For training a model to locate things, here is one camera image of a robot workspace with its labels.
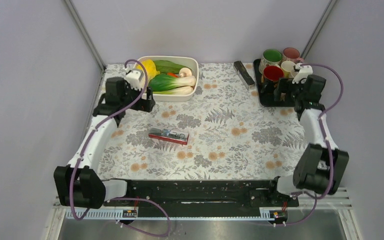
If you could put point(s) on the red silver gum box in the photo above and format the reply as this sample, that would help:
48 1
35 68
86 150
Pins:
169 135

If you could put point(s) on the black interior mug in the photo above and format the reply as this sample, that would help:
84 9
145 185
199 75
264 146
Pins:
270 78

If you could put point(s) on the small brown mug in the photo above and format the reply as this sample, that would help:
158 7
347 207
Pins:
280 97

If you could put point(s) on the white napa cabbage toy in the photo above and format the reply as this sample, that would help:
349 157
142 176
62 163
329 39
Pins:
150 69

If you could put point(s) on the black rectangular box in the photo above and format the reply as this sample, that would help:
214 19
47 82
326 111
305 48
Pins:
243 74

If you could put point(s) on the mushroom toy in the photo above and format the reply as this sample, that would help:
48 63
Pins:
185 72

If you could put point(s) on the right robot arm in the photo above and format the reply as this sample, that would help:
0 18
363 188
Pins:
322 165

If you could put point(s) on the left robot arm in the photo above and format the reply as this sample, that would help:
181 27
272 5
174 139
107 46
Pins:
77 183

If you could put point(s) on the green leek stalk toy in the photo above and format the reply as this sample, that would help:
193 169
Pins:
182 91

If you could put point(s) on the black tray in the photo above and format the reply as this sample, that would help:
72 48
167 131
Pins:
267 99

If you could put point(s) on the pink ghost pattern mug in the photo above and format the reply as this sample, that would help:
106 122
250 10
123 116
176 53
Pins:
292 54

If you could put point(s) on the floral tablecloth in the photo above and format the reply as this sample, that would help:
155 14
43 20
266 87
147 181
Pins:
231 136

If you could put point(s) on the yellow mug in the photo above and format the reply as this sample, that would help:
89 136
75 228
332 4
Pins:
287 67

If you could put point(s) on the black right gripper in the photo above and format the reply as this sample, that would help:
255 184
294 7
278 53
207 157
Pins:
301 83

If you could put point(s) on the cream christmas mug green inside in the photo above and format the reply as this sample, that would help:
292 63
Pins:
270 57

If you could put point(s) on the green bok choy toy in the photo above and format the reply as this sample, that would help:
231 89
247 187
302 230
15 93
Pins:
165 82

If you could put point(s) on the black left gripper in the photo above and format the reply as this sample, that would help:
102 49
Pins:
145 104

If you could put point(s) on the white vegetable tray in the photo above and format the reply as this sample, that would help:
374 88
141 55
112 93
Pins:
186 61

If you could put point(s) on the green leaf vegetable toy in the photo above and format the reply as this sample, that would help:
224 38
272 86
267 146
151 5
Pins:
166 66

